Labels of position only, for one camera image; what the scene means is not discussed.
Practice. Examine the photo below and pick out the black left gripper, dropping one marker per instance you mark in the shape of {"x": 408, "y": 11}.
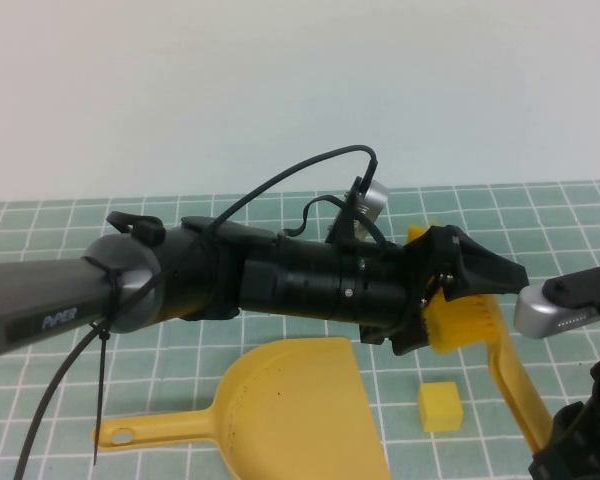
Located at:
{"x": 380, "y": 295}

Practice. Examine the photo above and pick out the yellow hand brush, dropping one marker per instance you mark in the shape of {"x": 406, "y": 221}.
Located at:
{"x": 510, "y": 370}

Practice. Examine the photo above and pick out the yellow foam cube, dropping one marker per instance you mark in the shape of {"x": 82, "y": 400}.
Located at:
{"x": 440, "y": 407}

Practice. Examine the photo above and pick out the yellow plastic dustpan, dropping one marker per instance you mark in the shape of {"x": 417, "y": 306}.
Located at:
{"x": 290, "y": 405}

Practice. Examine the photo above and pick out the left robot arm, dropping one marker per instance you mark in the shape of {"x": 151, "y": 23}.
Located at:
{"x": 40, "y": 300}

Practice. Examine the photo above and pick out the green checked tablecloth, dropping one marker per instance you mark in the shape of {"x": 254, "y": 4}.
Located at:
{"x": 180, "y": 360}

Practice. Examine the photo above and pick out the black tethered port cap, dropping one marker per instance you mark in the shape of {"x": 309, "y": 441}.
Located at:
{"x": 147, "y": 232}

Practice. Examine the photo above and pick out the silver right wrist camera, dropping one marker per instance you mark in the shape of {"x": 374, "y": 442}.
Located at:
{"x": 540, "y": 310}

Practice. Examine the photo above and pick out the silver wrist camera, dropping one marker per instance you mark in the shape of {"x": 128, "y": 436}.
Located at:
{"x": 372, "y": 202}
{"x": 540, "y": 310}

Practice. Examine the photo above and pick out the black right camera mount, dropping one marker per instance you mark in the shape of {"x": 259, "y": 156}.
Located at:
{"x": 580, "y": 285}

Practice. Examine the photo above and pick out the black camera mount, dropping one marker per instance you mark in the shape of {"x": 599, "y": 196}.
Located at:
{"x": 580, "y": 285}
{"x": 347, "y": 220}

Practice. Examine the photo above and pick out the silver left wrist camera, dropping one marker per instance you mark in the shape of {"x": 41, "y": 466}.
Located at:
{"x": 372, "y": 202}

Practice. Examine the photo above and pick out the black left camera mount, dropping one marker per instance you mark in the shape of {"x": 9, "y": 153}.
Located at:
{"x": 347, "y": 220}

